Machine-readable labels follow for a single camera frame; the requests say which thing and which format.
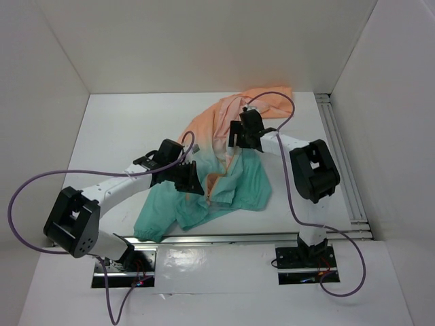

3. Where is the aluminium side rail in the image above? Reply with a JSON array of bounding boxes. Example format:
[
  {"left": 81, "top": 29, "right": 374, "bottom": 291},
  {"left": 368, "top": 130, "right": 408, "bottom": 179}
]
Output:
[{"left": 315, "top": 94, "right": 374, "bottom": 241}]

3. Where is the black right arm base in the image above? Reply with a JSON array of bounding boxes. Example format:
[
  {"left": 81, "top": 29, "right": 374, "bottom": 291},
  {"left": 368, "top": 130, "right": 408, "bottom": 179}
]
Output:
[{"left": 271, "top": 241, "right": 340, "bottom": 285}]

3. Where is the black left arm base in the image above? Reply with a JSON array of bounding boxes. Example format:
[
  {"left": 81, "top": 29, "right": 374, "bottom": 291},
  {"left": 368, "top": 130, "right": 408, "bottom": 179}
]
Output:
[{"left": 103, "top": 248, "right": 157, "bottom": 289}]

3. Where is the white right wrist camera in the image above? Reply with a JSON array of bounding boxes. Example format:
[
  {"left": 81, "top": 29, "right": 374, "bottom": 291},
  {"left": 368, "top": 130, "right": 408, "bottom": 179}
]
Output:
[{"left": 242, "top": 105, "right": 258, "bottom": 113}]

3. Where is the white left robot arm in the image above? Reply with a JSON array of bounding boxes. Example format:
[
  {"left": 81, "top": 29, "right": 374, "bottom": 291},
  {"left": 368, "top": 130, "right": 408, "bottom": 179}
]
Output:
[{"left": 43, "top": 139, "right": 204, "bottom": 271}]

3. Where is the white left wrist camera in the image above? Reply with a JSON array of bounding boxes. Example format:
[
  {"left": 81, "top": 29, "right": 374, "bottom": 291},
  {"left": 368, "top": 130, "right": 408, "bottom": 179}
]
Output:
[{"left": 187, "top": 143, "right": 201, "bottom": 156}]

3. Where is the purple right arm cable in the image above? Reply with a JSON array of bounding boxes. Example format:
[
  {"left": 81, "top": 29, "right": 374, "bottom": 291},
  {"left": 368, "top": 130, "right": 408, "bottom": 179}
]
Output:
[{"left": 243, "top": 92, "right": 367, "bottom": 298}]

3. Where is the teal and orange jacket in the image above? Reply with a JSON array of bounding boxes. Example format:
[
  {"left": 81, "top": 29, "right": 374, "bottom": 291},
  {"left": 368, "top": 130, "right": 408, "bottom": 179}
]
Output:
[{"left": 133, "top": 86, "right": 293, "bottom": 242}]

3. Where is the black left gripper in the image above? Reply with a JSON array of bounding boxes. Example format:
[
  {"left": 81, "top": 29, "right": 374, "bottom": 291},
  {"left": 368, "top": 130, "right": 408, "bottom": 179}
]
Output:
[{"left": 165, "top": 160, "right": 203, "bottom": 194}]

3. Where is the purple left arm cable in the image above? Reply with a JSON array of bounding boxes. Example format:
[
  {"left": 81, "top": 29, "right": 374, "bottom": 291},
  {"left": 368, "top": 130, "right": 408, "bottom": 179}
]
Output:
[{"left": 7, "top": 130, "right": 196, "bottom": 326}]

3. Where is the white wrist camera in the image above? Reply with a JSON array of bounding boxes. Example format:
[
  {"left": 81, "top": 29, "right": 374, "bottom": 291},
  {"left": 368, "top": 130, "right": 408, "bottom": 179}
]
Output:
[
  {"left": 187, "top": 143, "right": 201, "bottom": 156},
  {"left": 242, "top": 105, "right": 258, "bottom": 113}
]

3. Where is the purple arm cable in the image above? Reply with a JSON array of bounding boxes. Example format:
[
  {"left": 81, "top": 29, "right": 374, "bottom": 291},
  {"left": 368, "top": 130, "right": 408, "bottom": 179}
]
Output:
[
  {"left": 7, "top": 130, "right": 196, "bottom": 326},
  {"left": 243, "top": 92, "right": 367, "bottom": 298}
]

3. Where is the aluminium front rail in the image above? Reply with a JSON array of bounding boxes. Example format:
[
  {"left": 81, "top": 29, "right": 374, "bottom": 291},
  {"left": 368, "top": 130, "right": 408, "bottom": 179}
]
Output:
[{"left": 125, "top": 232, "right": 375, "bottom": 246}]

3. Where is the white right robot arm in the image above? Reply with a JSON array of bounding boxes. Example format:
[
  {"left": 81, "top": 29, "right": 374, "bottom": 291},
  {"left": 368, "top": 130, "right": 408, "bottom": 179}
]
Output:
[{"left": 228, "top": 109, "right": 341, "bottom": 266}]

